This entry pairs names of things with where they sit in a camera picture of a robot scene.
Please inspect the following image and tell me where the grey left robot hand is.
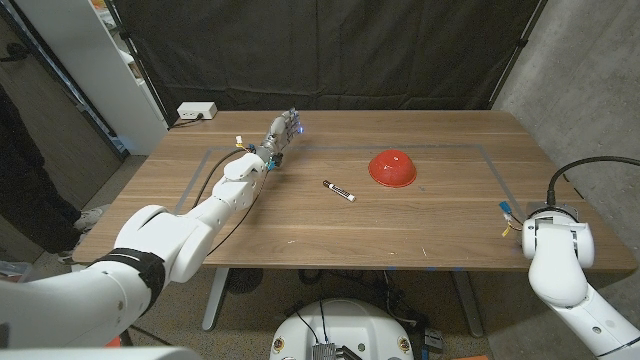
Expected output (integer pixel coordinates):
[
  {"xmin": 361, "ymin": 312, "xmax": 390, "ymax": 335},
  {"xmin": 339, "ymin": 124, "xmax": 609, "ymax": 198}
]
[{"xmin": 259, "ymin": 107, "xmax": 304, "ymax": 160}]

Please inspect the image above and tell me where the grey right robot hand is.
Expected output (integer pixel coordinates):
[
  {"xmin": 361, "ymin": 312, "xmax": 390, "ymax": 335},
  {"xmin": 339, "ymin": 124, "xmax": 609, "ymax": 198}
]
[{"xmin": 524, "ymin": 201, "xmax": 580, "ymax": 221}]

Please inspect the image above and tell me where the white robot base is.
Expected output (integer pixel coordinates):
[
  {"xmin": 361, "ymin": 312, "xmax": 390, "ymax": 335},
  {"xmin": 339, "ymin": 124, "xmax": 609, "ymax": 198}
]
[{"xmin": 269, "ymin": 298, "xmax": 415, "ymax": 360}]

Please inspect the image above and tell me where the brown and white marker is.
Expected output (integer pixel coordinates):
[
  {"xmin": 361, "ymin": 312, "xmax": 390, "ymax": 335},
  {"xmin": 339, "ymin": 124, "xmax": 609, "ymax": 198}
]
[{"xmin": 322, "ymin": 179, "xmax": 357, "ymax": 203}]

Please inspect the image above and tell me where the red plastic bowl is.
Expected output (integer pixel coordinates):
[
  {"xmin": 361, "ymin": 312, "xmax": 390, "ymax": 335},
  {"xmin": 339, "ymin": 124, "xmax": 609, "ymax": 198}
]
[{"xmin": 368, "ymin": 149, "xmax": 418, "ymax": 189}]

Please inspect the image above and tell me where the white power strip box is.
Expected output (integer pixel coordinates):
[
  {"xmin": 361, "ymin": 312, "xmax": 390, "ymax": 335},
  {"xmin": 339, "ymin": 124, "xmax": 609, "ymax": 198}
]
[{"xmin": 176, "ymin": 101, "xmax": 219, "ymax": 121}]

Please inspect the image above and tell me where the black backdrop curtain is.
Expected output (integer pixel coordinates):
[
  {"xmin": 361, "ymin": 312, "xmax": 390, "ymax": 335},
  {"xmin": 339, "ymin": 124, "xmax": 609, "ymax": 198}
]
[{"xmin": 110, "ymin": 0, "xmax": 546, "ymax": 112}]

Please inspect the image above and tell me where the grey table leg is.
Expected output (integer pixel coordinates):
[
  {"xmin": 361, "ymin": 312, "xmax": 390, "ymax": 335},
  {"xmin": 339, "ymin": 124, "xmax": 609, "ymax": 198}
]
[
  {"xmin": 452, "ymin": 269, "xmax": 485, "ymax": 339},
  {"xmin": 201, "ymin": 268, "xmax": 231, "ymax": 332}
]

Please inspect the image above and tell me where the black round floor fan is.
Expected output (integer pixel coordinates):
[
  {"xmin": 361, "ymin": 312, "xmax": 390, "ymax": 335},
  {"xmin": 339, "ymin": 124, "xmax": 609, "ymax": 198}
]
[{"xmin": 225, "ymin": 268, "xmax": 265, "ymax": 295}]

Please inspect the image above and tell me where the black backdrop stand pole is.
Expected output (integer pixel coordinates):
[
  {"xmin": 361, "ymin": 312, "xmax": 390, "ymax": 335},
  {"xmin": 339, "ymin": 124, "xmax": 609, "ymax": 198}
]
[
  {"xmin": 487, "ymin": 0, "xmax": 549, "ymax": 109},
  {"xmin": 104, "ymin": 0, "xmax": 174, "ymax": 126}
]

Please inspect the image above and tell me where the white cabinet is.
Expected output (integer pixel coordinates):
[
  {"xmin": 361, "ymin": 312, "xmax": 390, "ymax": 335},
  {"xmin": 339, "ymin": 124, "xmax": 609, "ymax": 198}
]
[{"xmin": 14, "ymin": 0, "xmax": 169, "ymax": 156}]

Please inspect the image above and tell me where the person in dark trousers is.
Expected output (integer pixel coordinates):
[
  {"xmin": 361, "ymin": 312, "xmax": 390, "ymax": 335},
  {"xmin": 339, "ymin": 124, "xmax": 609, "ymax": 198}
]
[{"xmin": 0, "ymin": 84, "xmax": 81, "ymax": 256}]

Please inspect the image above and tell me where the clear plastic storage bin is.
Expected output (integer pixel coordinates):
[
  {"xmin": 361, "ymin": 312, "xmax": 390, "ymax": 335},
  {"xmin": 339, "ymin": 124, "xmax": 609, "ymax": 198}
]
[{"xmin": 0, "ymin": 259, "xmax": 29, "ymax": 282}]

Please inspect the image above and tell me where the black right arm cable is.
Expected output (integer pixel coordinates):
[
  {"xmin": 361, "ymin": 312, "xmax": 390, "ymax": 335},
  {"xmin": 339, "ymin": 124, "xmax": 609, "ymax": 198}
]
[{"xmin": 546, "ymin": 155, "xmax": 640, "ymax": 207}]

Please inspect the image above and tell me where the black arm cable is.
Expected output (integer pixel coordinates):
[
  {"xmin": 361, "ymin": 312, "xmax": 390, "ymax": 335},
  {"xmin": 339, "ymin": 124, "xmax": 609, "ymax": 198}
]
[
  {"xmin": 192, "ymin": 147, "xmax": 249, "ymax": 209},
  {"xmin": 546, "ymin": 155, "xmax": 640, "ymax": 207}
]

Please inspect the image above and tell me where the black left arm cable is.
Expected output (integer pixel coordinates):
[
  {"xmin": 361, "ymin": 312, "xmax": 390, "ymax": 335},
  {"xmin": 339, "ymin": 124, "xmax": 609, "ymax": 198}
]
[{"xmin": 192, "ymin": 147, "xmax": 249, "ymax": 209}]

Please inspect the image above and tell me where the black power strip cable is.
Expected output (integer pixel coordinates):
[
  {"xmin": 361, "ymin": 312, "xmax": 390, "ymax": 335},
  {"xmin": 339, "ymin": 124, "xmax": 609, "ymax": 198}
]
[{"xmin": 169, "ymin": 115, "xmax": 204, "ymax": 130}]

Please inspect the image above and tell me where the black door handle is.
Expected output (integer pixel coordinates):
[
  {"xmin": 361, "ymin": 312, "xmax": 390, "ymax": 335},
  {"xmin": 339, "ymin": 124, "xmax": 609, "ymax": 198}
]
[{"xmin": 0, "ymin": 42, "xmax": 30, "ymax": 64}]

